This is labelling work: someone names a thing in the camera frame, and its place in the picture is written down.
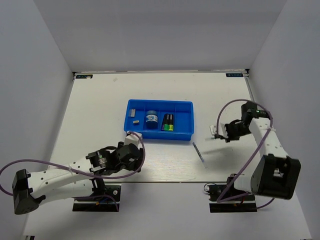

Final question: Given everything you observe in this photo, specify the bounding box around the blue pen refill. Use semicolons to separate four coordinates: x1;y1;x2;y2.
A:
192;142;207;169

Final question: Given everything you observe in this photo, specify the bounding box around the white eraser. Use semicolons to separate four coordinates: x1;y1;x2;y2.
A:
129;108;136;118

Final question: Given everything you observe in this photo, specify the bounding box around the blue correction tape roll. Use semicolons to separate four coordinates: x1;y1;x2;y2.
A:
145;110;159;129

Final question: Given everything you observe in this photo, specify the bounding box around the green black highlighter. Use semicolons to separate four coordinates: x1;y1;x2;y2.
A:
162;114;169;131

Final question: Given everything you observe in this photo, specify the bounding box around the yellow black highlighter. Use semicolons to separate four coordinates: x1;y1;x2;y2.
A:
168;114;174;132

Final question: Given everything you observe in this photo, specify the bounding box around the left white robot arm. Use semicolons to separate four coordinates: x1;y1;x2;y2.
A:
12;142;145;215

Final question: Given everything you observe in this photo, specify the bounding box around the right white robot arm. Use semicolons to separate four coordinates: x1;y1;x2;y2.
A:
214;99;301;203

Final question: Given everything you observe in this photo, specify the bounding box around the blue plastic divided tray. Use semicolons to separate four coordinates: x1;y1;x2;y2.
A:
123;99;194;141

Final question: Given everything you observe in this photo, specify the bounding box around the right table corner label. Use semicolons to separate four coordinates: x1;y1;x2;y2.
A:
225;73;244;78

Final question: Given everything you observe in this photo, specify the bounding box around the table corner label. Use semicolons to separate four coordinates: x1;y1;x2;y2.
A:
75;74;93;79
225;73;244;78

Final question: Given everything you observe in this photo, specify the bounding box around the left table corner label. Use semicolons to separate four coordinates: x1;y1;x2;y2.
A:
75;74;93;79

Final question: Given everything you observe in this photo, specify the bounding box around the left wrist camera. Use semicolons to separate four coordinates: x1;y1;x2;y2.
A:
124;131;143;146

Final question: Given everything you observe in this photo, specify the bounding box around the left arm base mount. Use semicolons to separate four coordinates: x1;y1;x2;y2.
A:
72;183;122;213

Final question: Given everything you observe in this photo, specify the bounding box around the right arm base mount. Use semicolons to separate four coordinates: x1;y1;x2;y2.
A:
203;182;258;214

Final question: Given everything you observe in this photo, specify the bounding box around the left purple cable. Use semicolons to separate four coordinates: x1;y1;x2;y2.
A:
0;131;147;211

